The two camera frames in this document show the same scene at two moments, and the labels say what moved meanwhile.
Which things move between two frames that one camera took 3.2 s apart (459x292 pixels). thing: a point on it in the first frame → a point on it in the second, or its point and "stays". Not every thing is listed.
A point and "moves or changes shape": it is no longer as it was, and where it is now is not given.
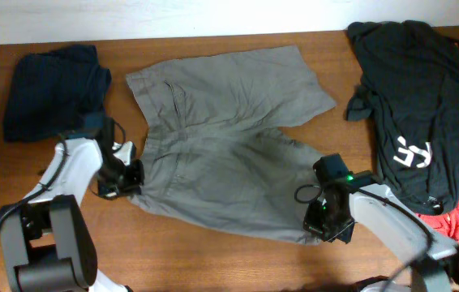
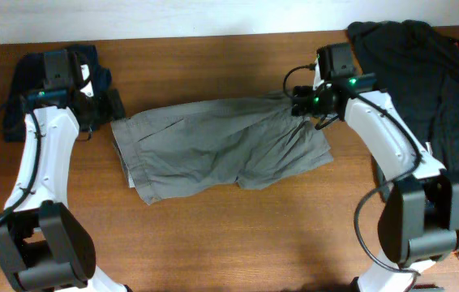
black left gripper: x=131 y=187 → x=108 y=112
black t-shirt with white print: x=429 y=110 stays
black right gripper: x=311 y=225 → x=303 y=104
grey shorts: x=209 y=164 moves or changes shape
